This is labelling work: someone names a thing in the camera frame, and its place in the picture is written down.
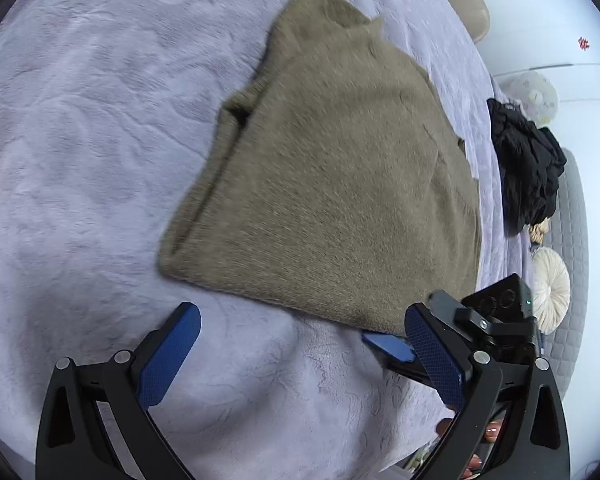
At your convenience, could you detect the white patterned round pillow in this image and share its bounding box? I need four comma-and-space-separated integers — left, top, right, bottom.
504, 70, 559, 126

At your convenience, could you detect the cream round pleated cushion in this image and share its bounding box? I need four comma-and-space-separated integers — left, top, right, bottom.
531, 247, 571, 335

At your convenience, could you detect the beige chair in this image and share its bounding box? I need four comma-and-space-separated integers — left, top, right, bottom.
448, 0, 491, 44

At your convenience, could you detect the white wardrobe with red flowers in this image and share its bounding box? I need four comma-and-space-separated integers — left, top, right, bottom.
419, 0, 600, 111

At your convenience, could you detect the brown knit sweater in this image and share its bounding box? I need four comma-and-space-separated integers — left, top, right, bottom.
158, 0, 481, 334

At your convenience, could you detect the black clothes pile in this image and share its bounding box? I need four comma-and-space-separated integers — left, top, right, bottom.
486, 99, 567, 236

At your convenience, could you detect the grey quilted headboard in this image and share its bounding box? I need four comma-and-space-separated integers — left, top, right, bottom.
544, 148, 588, 398

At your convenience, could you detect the person's right hand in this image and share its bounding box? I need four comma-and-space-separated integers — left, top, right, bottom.
435, 416, 505, 480

